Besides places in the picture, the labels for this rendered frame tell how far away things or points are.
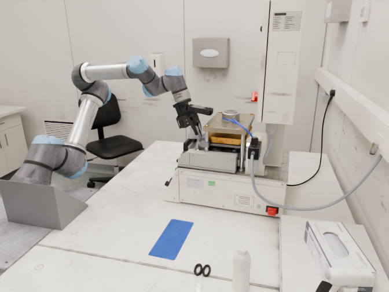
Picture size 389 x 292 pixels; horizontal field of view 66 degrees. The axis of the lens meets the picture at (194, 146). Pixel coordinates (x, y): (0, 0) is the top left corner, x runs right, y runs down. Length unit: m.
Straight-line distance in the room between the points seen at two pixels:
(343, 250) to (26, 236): 1.11
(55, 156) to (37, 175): 0.11
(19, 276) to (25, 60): 2.92
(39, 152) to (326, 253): 1.11
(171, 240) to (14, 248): 0.56
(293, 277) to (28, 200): 0.99
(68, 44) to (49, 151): 2.19
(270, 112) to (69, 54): 2.64
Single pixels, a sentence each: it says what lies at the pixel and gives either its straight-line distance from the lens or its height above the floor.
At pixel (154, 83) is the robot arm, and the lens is 1.35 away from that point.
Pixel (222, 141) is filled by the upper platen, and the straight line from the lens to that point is 1.27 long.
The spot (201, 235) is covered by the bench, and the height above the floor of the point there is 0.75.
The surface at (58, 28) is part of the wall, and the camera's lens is 3.50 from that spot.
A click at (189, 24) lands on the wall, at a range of 2.89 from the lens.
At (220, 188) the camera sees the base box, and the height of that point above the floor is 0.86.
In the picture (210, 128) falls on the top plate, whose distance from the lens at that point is 1.23.
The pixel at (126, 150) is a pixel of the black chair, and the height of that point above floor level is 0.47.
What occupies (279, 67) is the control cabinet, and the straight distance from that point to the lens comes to 1.11.
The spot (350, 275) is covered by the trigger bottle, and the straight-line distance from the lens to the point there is 0.67.
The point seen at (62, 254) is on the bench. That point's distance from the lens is 1.20.
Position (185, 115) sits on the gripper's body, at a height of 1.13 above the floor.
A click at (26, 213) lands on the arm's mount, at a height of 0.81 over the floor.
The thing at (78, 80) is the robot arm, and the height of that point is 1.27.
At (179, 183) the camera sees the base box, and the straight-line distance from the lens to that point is 1.33.
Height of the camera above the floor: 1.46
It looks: 20 degrees down
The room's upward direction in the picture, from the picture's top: 1 degrees counter-clockwise
